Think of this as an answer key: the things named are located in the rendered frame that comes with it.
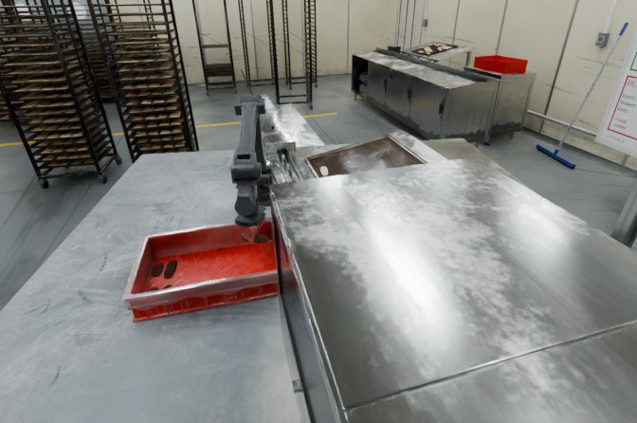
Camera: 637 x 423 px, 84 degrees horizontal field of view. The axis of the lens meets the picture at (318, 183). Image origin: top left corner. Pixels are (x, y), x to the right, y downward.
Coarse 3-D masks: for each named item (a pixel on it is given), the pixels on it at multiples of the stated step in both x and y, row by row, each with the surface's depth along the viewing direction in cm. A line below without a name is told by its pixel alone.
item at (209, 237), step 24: (144, 240) 124; (168, 240) 128; (192, 240) 130; (216, 240) 133; (240, 240) 135; (144, 264) 117; (144, 288) 114; (168, 288) 103; (192, 288) 103; (216, 288) 105; (240, 288) 107
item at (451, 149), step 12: (336, 144) 231; (348, 144) 231; (432, 144) 229; (444, 144) 228; (456, 144) 228; (468, 144) 228; (300, 156) 214; (444, 156) 211; (456, 156) 210; (468, 156) 210; (480, 156) 210; (300, 168) 199; (516, 180) 182
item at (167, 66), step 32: (160, 0) 294; (96, 32) 294; (128, 32) 312; (160, 32) 313; (128, 64) 343; (160, 64) 346; (128, 96) 326; (160, 96) 354; (128, 128) 339; (160, 128) 361; (192, 128) 395
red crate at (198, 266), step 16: (176, 256) 131; (192, 256) 131; (208, 256) 131; (224, 256) 131; (240, 256) 130; (256, 256) 130; (272, 256) 130; (176, 272) 123; (192, 272) 123; (208, 272) 123; (224, 272) 123; (240, 272) 123; (256, 272) 123; (160, 288) 116; (256, 288) 110; (272, 288) 112; (176, 304) 106; (192, 304) 107; (208, 304) 108; (224, 304) 109; (144, 320) 104
